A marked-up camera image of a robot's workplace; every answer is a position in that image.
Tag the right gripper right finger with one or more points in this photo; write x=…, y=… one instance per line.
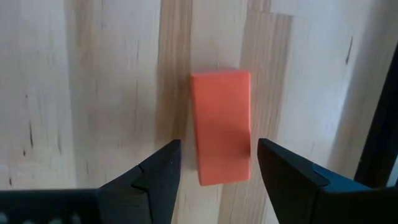
x=289, y=186

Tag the black aluminium table frame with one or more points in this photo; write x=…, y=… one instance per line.
x=384, y=130

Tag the red rectangular block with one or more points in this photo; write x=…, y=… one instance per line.
x=222, y=124

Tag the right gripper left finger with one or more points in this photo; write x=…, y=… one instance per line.
x=155, y=186

